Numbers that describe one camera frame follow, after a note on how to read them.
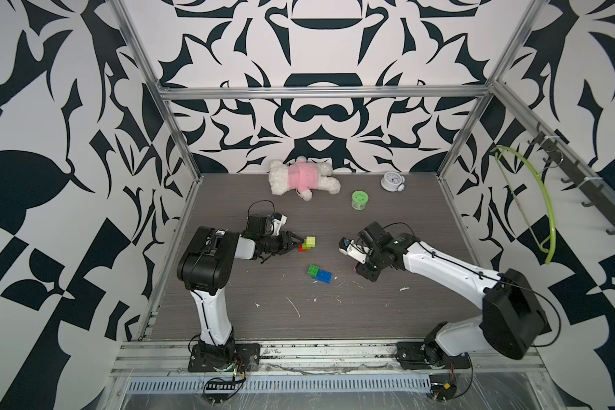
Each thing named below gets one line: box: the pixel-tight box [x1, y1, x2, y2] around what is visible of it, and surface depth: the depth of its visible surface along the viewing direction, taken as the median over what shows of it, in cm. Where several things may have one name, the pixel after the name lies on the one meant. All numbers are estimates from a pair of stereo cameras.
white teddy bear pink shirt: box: [268, 155, 342, 201], surface depth 110 cm
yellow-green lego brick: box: [302, 235, 317, 251], surface depth 95 cm
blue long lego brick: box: [311, 269, 333, 284], surface depth 91 cm
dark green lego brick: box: [306, 264, 320, 278], surface depth 89 cm
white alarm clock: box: [380, 170, 406, 193], surface depth 117 cm
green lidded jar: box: [351, 189, 369, 211], surface depth 108 cm
